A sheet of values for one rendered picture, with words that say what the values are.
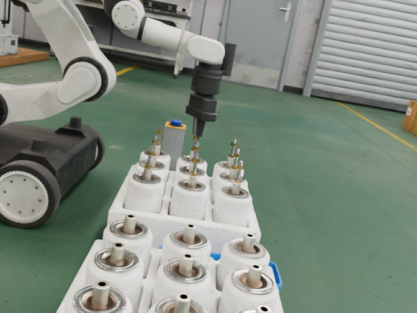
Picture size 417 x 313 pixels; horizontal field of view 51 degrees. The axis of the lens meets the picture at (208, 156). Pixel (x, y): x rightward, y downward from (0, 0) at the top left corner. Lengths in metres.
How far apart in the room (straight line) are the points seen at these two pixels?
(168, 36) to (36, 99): 0.51
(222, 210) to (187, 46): 0.47
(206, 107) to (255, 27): 4.97
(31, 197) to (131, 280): 0.68
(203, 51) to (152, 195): 0.43
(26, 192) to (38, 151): 0.13
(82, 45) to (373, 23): 5.37
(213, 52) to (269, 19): 5.00
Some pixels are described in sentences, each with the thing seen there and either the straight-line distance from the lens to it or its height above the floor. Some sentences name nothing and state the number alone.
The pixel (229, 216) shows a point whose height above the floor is 0.20.
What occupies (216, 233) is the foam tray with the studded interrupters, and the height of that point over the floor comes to 0.16.
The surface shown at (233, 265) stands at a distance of 0.86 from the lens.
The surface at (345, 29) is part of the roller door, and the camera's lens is 6.38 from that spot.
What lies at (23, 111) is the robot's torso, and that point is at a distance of 1.56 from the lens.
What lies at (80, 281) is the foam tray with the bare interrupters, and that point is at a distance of 0.86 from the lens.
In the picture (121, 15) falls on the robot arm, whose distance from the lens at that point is 1.26.
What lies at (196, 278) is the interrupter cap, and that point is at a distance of 0.76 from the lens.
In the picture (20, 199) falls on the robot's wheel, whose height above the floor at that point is 0.09.
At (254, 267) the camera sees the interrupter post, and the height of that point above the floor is 0.28.
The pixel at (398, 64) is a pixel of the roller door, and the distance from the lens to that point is 6.63.
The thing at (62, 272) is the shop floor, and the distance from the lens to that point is 1.21.
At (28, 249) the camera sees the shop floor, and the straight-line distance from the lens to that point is 1.31.
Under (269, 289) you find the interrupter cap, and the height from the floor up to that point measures 0.25.
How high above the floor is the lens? 0.65
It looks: 16 degrees down
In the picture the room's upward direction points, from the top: 10 degrees clockwise
